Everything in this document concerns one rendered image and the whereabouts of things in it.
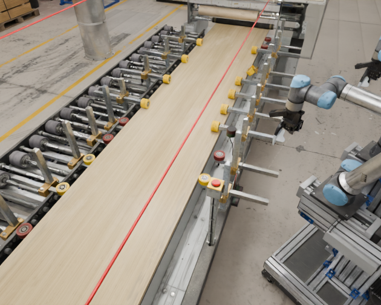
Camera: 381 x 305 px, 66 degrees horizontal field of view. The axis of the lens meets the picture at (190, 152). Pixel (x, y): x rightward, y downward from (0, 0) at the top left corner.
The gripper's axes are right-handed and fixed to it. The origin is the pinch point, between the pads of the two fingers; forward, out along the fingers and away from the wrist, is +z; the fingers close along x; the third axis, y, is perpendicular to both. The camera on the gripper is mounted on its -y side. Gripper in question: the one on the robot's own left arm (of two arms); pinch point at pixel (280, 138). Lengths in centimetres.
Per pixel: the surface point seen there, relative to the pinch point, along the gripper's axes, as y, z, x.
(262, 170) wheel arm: -15, 46, 15
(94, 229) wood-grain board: -42, 42, -94
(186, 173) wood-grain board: -43, 42, -29
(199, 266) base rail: 3, 62, -57
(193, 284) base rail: 8, 62, -65
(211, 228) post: -3, 44, -43
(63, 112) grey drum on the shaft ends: -171, 47, -62
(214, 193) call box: -2.1, 13.0, -43.6
